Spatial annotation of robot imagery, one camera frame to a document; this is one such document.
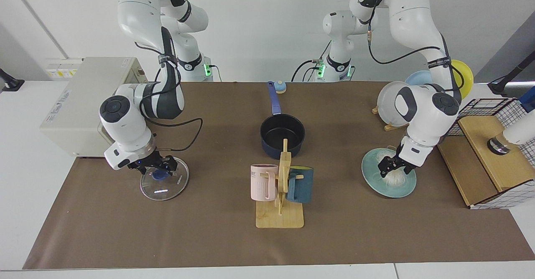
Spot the white vermicelli bundle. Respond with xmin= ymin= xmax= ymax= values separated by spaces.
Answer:
xmin=376 ymin=152 xmax=408 ymax=187

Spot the glass lid with blue knob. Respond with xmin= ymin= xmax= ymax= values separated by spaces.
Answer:
xmin=140 ymin=156 xmax=190 ymax=201

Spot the pale green plate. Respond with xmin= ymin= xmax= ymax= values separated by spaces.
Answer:
xmin=361 ymin=147 xmax=417 ymax=198

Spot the wooden plate rack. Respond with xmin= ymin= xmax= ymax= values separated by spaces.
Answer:
xmin=371 ymin=106 xmax=410 ymax=132

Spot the white plate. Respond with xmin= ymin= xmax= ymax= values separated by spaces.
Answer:
xmin=377 ymin=81 xmax=412 ymax=127

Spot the light blue plate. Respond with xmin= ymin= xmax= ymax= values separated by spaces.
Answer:
xmin=405 ymin=70 xmax=433 ymax=86

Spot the yellow plate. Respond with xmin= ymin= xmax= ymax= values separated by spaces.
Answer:
xmin=451 ymin=60 xmax=474 ymax=101

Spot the brown table cloth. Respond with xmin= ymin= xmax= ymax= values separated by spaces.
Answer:
xmin=22 ymin=81 xmax=535 ymax=270

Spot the dark teal mug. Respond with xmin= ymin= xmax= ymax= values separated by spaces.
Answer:
xmin=287 ymin=167 xmax=314 ymax=204

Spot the pink mug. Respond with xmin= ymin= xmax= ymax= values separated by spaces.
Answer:
xmin=250 ymin=164 xmax=279 ymax=201

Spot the pale toaster oven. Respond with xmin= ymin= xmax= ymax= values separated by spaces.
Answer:
xmin=40 ymin=57 xmax=149 ymax=158

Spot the wooden cup stand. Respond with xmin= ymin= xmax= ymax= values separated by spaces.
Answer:
xmin=255 ymin=139 xmax=305 ymax=229

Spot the white cylinder with dark end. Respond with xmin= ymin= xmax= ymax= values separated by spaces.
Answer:
xmin=487 ymin=112 xmax=535 ymax=155

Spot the blue object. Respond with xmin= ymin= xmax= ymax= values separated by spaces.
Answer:
xmin=518 ymin=86 xmax=535 ymax=113

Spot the wire basket with wooden floor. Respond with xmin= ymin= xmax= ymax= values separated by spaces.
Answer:
xmin=435 ymin=98 xmax=535 ymax=210

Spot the dark blue pot with handle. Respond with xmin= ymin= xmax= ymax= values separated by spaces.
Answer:
xmin=260 ymin=81 xmax=306 ymax=160

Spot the white wall socket strip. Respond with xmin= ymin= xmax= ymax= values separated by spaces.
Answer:
xmin=45 ymin=58 xmax=84 ymax=79

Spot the black base cable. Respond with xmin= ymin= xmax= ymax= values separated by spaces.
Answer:
xmin=291 ymin=41 xmax=333 ymax=82

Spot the black clamp mount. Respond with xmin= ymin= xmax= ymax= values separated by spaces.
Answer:
xmin=0 ymin=68 xmax=25 ymax=91

